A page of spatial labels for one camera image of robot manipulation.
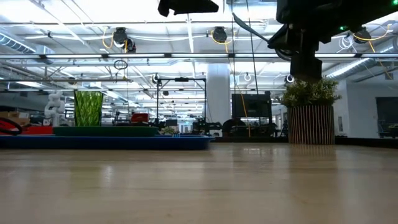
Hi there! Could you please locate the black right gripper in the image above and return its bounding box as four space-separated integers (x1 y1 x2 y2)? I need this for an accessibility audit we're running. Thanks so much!
267 24 330 81

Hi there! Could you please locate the green patterned cup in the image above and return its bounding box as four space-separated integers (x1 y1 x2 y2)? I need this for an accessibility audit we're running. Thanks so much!
73 90 104 128

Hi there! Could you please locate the blue plastic tray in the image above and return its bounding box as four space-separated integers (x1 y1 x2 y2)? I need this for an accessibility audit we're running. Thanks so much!
0 134 213 151

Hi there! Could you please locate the long ceiling light strip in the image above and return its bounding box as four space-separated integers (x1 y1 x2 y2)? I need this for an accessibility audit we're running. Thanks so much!
0 52 398 60

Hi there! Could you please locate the black display screen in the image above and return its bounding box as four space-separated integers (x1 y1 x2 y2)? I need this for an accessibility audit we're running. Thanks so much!
231 91 273 119

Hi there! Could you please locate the white square column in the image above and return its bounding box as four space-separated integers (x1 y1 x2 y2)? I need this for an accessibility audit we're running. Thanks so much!
206 63 232 125

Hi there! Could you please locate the potted plant in ribbed pot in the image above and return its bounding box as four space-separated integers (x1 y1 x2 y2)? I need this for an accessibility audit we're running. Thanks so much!
279 76 343 146

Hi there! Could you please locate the red toolbox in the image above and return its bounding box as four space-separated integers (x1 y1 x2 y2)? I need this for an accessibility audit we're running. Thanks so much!
130 113 150 124

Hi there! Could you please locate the dark window panel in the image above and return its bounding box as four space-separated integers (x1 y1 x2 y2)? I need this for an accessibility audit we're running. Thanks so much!
375 96 398 138

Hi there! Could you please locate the red crate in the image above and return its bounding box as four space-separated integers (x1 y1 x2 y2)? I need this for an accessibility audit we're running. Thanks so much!
21 125 54 136

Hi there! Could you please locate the cardboard box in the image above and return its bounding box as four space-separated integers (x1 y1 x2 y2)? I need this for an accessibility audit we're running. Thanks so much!
0 111 31 126

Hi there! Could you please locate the red and black loop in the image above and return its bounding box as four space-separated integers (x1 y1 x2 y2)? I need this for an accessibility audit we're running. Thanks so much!
0 117 24 136

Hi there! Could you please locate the black ceiling cable reel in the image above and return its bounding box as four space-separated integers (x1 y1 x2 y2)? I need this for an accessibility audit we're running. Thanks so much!
212 26 228 44
112 27 129 45
353 28 371 44

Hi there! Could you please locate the white coiled cable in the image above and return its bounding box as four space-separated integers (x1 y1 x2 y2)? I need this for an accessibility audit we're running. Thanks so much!
338 34 354 51

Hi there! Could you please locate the silver ribbed air duct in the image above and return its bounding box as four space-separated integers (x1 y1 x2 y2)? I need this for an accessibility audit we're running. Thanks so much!
0 32 37 54
323 46 398 78

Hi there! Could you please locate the black metal stand frame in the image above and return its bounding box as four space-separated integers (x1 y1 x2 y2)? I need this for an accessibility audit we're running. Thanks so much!
155 77 208 125

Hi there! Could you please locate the hanging yellow cable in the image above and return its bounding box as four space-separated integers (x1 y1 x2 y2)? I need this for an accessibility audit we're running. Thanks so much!
228 43 251 138

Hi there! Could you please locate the black hanging cable loop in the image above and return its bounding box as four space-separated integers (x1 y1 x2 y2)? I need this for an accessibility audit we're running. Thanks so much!
113 59 129 71

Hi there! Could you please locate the black table frame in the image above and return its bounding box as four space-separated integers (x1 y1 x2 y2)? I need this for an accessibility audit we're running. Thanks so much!
212 136 398 149

